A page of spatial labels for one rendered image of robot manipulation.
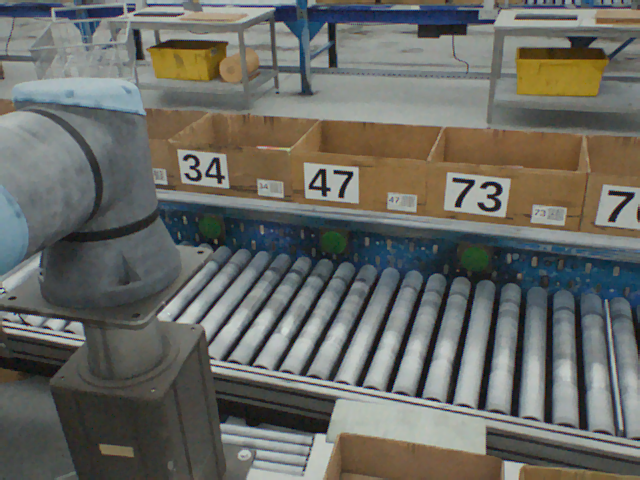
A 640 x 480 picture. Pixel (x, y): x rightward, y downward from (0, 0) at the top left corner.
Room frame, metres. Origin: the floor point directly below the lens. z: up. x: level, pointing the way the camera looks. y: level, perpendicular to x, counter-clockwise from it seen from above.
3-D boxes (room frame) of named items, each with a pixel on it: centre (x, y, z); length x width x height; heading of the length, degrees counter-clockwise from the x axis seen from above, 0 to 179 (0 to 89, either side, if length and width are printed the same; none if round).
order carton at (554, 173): (1.64, -0.53, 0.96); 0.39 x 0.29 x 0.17; 70
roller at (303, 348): (1.34, 0.00, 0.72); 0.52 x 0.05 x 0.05; 160
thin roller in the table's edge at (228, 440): (0.91, 0.17, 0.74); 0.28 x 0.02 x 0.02; 76
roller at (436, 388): (1.23, -0.30, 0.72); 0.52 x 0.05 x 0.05; 160
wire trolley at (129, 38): (4.44, 1.48, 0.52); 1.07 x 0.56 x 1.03; 12
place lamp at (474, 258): (1.45, -0.41, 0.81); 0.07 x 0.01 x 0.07; 70
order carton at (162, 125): (2.03, 0.57, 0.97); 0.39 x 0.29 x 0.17; 70
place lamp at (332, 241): (1.58, -0.04, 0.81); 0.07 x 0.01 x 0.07; 70
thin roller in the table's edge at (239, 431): (0.94, 0.17, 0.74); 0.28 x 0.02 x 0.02; 76
